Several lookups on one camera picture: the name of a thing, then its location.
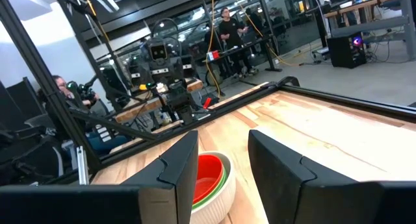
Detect black curved frame bracket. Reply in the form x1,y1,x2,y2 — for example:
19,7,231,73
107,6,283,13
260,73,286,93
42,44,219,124
276,75,301,89

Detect red plastic bowl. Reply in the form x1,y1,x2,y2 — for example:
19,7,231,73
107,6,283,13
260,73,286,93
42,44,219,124
192,154,226,206

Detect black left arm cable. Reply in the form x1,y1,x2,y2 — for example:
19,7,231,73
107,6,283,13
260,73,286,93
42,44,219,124
150,17,180,44

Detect wooden table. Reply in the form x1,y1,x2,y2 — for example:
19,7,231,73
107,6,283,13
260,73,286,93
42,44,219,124
114,77,204,125

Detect person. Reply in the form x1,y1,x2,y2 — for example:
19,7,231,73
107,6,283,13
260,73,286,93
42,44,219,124
37,74,129,155
218,6,257,78

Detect wooden workbench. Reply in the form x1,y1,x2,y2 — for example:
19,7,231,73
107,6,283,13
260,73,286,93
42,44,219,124
323,0,416,61

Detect black office chair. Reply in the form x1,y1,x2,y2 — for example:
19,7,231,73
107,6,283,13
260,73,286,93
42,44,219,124
0,77,65,186

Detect black computer tower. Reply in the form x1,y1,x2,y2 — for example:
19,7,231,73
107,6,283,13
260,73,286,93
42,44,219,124
326,32,368,69

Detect black background frame upright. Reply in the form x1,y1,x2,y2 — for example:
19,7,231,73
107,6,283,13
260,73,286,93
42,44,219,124
53,0,131,115

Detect red and white box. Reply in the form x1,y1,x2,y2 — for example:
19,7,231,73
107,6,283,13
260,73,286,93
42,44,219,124
206,49,222,62

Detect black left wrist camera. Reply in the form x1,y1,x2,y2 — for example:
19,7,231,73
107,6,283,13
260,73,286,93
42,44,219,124
148,41,170,62

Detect yellow hanging cable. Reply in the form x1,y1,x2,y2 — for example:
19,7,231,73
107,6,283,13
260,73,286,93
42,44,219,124
229,0,303,68
203,0,222,99

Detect black aluminium table frame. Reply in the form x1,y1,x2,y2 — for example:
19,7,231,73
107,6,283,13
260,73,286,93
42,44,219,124
0,0,416,186

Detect green plastic bowl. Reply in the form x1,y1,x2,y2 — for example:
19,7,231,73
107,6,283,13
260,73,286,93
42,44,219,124
191,171,229,210

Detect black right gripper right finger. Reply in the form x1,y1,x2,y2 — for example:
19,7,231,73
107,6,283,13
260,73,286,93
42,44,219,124
248,129,359,224

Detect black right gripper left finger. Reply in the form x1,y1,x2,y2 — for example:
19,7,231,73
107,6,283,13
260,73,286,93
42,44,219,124
121,130,200,224

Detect silver aluminium extrusion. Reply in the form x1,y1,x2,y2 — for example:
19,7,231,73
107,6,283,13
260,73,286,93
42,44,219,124
75,145,90,186

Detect white ribbed ceramic bowl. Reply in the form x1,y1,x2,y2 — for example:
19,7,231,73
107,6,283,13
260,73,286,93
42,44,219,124
190,151,237,224

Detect black standing desk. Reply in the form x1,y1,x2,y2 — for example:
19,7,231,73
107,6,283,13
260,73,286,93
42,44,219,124
204,34,283,73

